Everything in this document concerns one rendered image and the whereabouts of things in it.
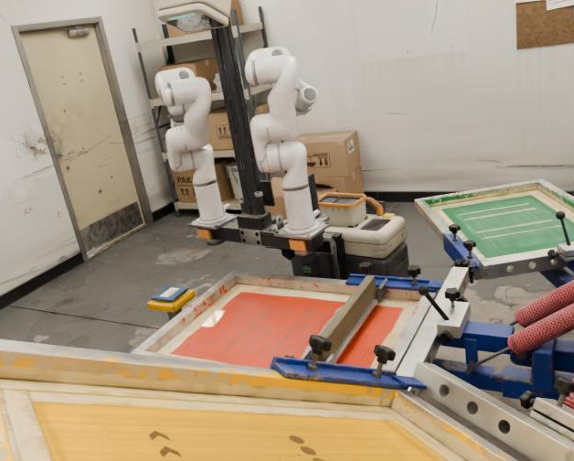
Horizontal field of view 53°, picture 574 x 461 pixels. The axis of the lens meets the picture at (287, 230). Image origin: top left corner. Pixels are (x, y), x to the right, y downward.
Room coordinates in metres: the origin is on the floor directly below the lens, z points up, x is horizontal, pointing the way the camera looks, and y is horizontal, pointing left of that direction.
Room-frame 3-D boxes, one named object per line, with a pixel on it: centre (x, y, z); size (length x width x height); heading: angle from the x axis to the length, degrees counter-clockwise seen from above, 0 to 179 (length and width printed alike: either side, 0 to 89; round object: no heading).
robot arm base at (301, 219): (1.94, -0.06, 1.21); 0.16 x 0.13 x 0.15; 141
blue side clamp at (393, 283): (1.66, -0.30, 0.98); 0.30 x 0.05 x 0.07; 59
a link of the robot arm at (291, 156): (1.93, -0.05, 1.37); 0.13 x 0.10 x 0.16; 82
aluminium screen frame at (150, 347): (1.54, 0.05, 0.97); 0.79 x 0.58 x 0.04; 59
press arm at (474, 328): (1.25, -0.43, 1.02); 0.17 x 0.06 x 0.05; 59
